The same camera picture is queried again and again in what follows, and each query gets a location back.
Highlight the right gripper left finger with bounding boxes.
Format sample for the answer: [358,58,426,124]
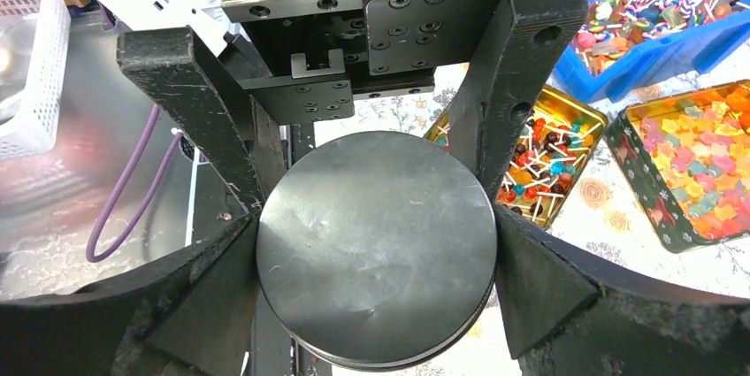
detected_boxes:
[1,215,258,375]

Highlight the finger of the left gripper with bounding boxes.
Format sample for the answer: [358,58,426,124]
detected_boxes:
[116,27,287,212]
[448,0,587,183]

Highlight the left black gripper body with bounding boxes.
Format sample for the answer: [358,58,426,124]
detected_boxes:
[221,0,500,125]

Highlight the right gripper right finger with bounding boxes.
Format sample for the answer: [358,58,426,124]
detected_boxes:
[494,205,749,375]

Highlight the white jar lid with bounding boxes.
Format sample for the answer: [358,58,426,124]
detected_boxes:
[256,131,498,372]

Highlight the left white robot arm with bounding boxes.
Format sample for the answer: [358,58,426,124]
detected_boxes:
[98,0,587,210]

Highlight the floral table mat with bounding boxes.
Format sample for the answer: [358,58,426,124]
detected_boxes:
[315,64,749,375]

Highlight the tin of lollipops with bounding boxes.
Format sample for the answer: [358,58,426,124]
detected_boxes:
[425,85,608,229]

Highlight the blue plastic candy bin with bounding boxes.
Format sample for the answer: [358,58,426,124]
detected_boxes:
[553,0,749,102]

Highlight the tin of orange gummies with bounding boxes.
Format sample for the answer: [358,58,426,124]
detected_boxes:
[605,80,749,253]

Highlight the white perforated basket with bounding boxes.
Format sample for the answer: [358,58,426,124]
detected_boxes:
[1,0,71,160]

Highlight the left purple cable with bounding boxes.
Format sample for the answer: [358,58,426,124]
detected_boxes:
[85,104,184,265]

